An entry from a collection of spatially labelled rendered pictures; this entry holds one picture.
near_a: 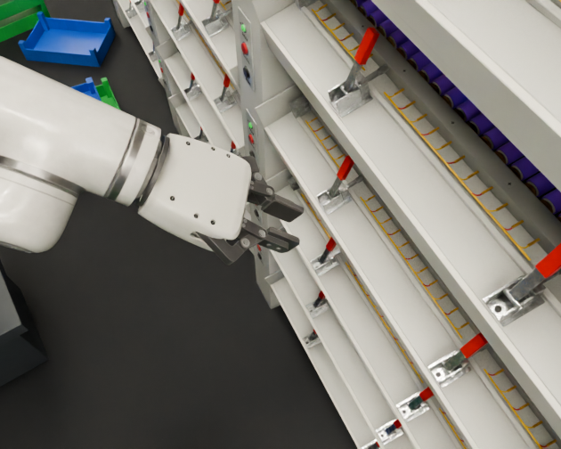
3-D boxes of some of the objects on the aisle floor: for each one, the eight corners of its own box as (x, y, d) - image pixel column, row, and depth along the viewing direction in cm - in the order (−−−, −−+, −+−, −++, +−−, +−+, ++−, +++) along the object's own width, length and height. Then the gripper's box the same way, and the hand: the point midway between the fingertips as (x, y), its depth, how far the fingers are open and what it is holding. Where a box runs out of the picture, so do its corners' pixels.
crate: (128, 165, 170) (126, 157, 162) (69, 186, 165) (62, 179, 157) (95, 87, 173) (91, 76, 165) (36, 106, 168) (28, 95, 161)
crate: (26, 60, 198) (17, 43, 192) (45, 28, 209) (38, 11, 202) (100, 67, 196) (93, 50, 189) (116, 34, 207) (110, 17, 200)
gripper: (127, 224, 43) (305, 289, 50) (174, 84, 51) (321, 158, 58) (107, 251, 49) (268, 306, 56) (150, 122, 57) (287, 184, 64)
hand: (280, 224), depth 57 cm, fingers open, 3 cm apart
